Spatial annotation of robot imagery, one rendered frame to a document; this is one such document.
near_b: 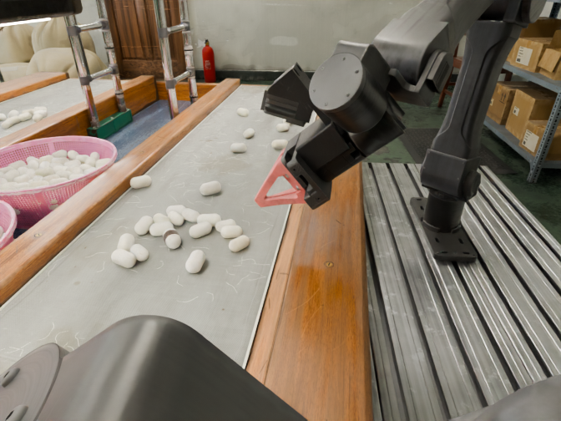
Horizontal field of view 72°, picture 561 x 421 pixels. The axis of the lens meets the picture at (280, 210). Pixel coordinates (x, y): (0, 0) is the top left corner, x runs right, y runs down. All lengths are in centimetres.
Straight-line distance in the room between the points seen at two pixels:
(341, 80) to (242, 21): 465
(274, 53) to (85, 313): 465
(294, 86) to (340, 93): 7
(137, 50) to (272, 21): 168
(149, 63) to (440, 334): 502
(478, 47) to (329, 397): 52
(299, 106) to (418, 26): 15
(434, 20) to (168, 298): 43
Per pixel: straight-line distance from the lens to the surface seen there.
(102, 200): 69
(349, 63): 39
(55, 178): 86
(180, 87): 156
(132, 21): 532
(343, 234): 54
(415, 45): 45
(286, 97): 44
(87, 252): 61
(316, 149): 44
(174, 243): 56
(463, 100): 67
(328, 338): 40
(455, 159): 67
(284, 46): 499
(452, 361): 55
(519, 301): 67
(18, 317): 54
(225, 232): 57
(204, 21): 510
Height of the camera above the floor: 107
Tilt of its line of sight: 31 degrees down
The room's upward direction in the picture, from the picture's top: straight up
